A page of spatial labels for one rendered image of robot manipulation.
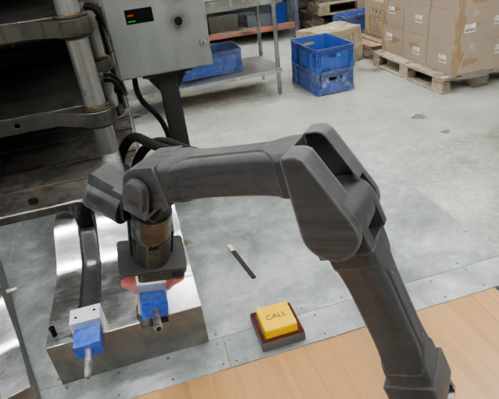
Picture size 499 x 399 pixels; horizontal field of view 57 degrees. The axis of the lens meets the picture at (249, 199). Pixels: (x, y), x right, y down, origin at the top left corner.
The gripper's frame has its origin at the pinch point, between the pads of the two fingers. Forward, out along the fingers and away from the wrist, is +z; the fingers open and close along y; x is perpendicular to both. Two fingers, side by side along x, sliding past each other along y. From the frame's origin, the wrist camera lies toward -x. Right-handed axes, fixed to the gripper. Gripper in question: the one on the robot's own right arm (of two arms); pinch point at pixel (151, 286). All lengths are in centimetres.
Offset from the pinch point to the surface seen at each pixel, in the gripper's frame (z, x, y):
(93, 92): 10, -72, 9
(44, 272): 27.5, -25.3, 22.1
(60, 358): 9.4, 5.6, 15.5
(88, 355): 3.7, 8.6, 10.7
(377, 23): 148, -411, -299
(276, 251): 13.8, -14.1, -29.4
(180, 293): 4.4, -0.7, -5.1
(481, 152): 103, -137, -227
